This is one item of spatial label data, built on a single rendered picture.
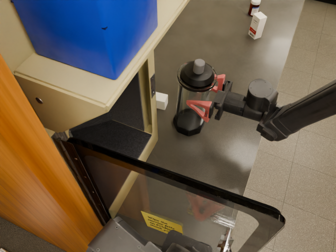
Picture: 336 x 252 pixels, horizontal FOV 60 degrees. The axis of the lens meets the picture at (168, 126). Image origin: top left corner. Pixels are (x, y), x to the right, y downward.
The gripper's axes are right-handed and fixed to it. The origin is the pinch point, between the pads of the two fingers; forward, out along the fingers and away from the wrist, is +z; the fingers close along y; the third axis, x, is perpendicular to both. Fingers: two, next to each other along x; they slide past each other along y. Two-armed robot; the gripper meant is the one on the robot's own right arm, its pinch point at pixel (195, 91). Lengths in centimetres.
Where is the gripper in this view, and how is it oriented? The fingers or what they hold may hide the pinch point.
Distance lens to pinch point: 84.7
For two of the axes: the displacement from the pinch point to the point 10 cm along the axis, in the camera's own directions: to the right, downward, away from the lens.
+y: -4.2, 7.3, -5.5
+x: 0.4, 6.2, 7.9
